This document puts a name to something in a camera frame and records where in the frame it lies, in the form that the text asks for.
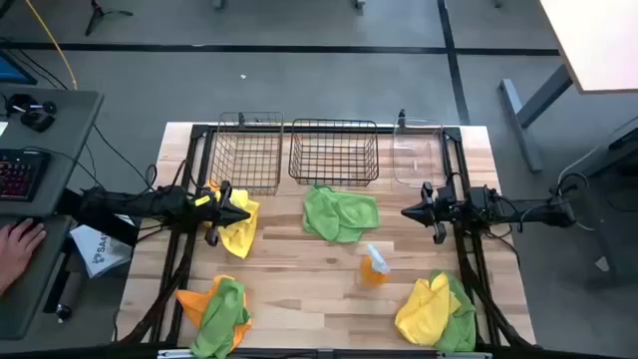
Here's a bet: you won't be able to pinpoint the yellow microfiber towel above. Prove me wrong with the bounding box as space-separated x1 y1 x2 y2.
394 271 463 348
203 186 261 260

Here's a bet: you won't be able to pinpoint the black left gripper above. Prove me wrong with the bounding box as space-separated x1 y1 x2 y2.
186 179 251 247

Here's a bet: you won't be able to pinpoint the grey table leg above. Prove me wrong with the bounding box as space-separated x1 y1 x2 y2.
499 64 574 175

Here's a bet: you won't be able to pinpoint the black aluminium frame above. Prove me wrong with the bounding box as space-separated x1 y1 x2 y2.
119 123 537 351

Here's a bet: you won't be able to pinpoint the spray bottle with orange liquid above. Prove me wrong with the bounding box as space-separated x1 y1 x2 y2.
358 242 393 289

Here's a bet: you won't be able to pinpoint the black tripod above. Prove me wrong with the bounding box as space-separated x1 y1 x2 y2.
84 0 135 37

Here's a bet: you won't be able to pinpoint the person's hand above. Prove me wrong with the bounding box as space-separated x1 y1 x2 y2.
0 217 48 295

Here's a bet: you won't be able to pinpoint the orange and green cloths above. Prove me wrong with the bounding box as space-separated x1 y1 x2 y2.
174 274 253 350

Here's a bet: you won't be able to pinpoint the grey desk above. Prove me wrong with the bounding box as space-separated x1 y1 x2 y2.
0 88 105 340

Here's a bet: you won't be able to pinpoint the white printed paper bag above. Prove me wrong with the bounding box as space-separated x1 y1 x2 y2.
69 213 135 279

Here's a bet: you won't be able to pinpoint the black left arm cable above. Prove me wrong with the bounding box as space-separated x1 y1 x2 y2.
144 159 188 193

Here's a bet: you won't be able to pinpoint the black backlit keyboard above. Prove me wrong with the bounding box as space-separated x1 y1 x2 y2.
0 148 51 202

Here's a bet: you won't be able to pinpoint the black controller device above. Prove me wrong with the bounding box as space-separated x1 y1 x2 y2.
4 93 59 134

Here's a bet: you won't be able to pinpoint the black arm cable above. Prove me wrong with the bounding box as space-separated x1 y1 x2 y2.
144 159 188 193
517 172 590 233

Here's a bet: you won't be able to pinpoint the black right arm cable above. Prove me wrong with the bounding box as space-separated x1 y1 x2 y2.
517 172 590 233

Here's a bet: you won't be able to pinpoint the black desk cable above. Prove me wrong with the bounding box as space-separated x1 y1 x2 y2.
92 124 151 189

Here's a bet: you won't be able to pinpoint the white cable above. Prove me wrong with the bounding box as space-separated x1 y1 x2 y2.
556 144 602 185

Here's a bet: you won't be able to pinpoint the computer monitor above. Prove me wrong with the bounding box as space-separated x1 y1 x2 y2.
0 49 39 86

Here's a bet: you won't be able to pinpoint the yellow cable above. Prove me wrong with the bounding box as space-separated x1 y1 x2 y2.
24 0 79 91

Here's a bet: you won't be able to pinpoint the black wire basket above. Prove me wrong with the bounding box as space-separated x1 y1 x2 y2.
287 118 380 187

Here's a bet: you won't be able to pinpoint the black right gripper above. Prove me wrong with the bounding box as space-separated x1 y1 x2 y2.
401 181 458 245

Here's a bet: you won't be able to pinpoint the bronze wire basket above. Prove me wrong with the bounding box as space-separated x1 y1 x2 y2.
208 111 285 196

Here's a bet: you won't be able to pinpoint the green microfiber towel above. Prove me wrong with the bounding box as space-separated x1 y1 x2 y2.
189 277 252 359
302 183 381 244
431 269 479 353

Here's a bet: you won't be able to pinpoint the clear plastic container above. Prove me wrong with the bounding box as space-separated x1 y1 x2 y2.
392 117 449 189

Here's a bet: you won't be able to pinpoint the white table top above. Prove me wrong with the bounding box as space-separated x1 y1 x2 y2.
539 0 638 95

